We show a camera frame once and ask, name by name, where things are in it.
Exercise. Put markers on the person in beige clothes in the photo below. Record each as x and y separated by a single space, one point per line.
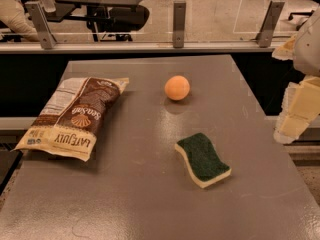
12 14

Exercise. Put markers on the green yellow sponge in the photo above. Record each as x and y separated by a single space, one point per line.
202 161

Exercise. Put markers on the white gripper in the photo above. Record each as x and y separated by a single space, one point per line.
308 50

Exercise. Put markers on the middle metal bracket post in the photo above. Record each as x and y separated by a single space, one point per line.
179 14

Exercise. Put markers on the orange fruit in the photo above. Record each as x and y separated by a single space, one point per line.
177 88

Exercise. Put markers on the brown chip bag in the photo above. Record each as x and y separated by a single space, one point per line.
69 123

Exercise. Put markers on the glass barrier panel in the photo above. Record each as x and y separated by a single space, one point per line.
218 20

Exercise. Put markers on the black office chair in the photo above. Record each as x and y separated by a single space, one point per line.
116 18

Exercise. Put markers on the left metal bracket post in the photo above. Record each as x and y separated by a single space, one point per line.
38 17

